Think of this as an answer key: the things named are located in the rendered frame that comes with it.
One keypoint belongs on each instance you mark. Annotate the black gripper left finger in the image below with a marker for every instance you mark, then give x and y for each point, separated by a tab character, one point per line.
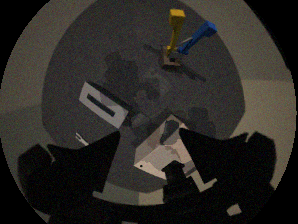
92	162

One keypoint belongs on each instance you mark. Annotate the grey flat forked bar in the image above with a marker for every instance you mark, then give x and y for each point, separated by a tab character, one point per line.
82	139

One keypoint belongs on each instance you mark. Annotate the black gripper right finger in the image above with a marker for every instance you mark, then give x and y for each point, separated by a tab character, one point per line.
207	153

